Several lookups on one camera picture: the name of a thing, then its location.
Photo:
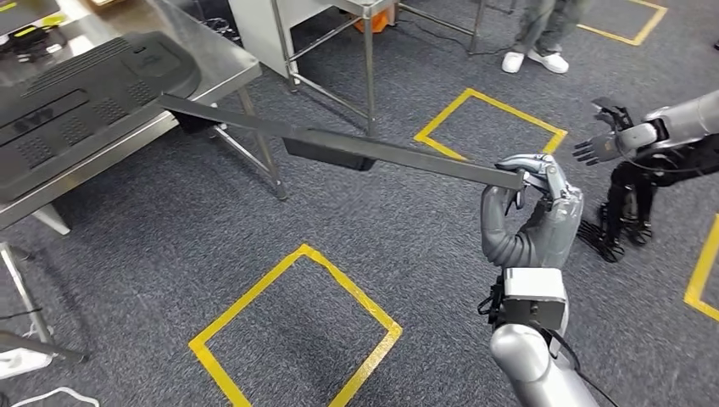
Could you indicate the yellow floor tape square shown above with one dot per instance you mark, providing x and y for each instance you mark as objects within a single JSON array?
[
  {"x": 517, "y": 113},
  {"x": 606, "y": 35}
]

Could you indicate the orange bag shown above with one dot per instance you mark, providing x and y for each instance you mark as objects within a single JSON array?
[{"x": 372, "y": 22}]

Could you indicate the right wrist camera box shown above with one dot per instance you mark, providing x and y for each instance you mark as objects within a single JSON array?
[{"x": 533, "y": 292}]

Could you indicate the large black cover panel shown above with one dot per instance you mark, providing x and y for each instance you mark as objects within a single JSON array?
[{"x": 84, "y": 101}]

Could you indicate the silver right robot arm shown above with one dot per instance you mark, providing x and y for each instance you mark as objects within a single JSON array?
[{"x": 522, "y": 365}]

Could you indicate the white power strip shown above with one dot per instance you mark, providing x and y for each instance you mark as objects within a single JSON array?
[{"x": 22, "y": 364}]

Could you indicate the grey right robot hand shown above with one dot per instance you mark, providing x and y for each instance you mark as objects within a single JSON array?
[{"x": 553, "y": 224}]

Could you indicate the long black plastic part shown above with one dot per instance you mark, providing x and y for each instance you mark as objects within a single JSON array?
[{"x": 337, "y": 149}]

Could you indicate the black charger with yellow label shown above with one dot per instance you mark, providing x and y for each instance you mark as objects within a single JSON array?
[{"x": 28, "y": 45}]

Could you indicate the black round stool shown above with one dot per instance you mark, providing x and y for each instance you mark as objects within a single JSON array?
[{"x": 220, "y": 29}]

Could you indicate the person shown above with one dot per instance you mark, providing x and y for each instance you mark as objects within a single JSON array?
[{"x": 539, "y": 28}]

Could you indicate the white side board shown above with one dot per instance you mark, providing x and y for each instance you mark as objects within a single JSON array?
[{"x": 253, "y": 34}]

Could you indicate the stainless steel workbench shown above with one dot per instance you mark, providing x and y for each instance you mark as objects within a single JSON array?
[{"x": 213, "y": 56}]

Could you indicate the stainless steel table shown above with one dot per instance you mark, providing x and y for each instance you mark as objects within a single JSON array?
[{"x": 369, "y": 73}]

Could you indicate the yellow packet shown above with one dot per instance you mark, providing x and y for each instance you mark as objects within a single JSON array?
[{"x": 55, "y": 19}]

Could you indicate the black humanoid robot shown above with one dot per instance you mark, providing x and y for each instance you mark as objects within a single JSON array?
[{"x": 674, "y": 121}]

